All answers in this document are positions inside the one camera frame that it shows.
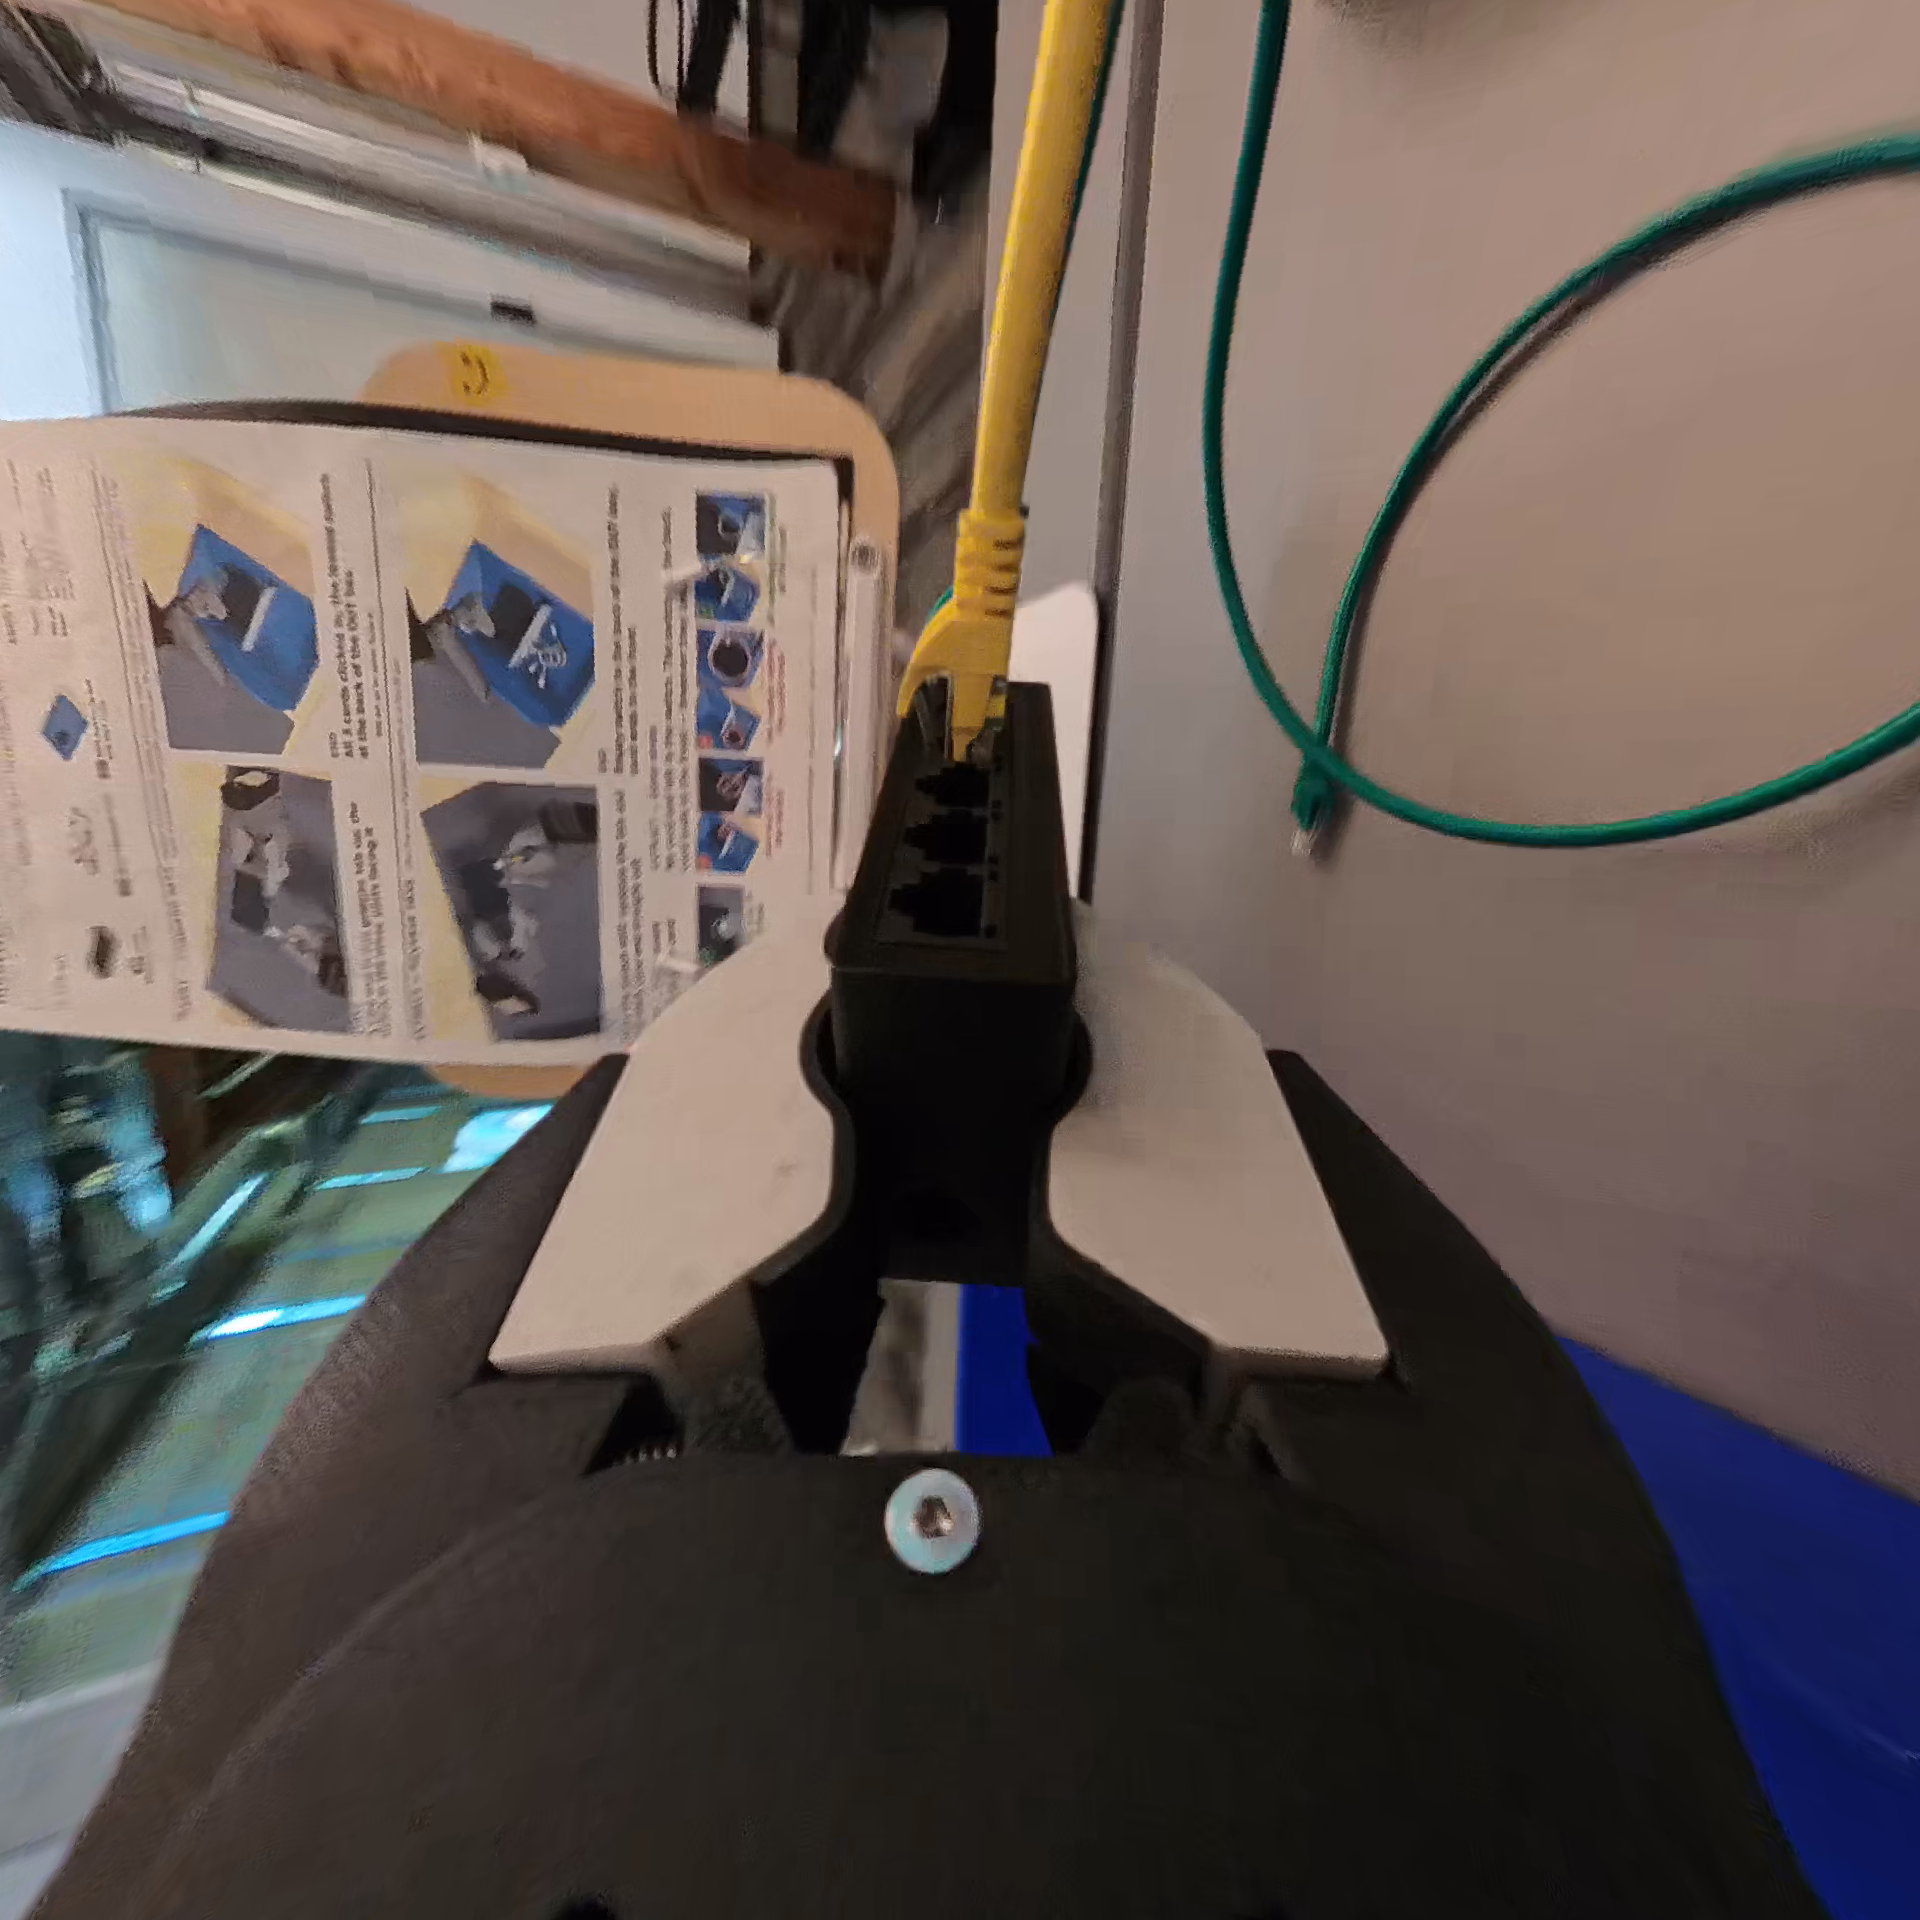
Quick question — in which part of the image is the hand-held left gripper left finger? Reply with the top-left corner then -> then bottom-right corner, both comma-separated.
488,902 -> 881,1455

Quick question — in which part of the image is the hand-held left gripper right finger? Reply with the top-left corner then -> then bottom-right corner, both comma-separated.
1027,914 -> 1392,1451

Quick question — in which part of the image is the black ethernet switch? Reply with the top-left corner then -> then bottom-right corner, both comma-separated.
831,682 -> 1087,1287

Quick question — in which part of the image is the green ethernet cable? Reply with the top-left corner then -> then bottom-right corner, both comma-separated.
1200,0 -> 1920,861

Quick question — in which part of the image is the blue plastic bin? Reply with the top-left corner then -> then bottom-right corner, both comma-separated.
959,1283 -> 1920,1920

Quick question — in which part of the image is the yellow ethernet cable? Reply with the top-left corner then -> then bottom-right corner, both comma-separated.
896,0 -> 1125,768

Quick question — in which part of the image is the wooden instruction board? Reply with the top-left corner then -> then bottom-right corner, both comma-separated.
0,344 -> 903,1104

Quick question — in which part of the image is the white door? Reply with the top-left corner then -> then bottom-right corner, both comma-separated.
60,189 -> 755,418

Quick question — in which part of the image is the black office chair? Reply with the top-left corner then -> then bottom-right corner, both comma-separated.
645,0 -> 999,197

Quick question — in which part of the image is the wooden post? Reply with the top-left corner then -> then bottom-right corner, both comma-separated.
45,0 -> 903,274

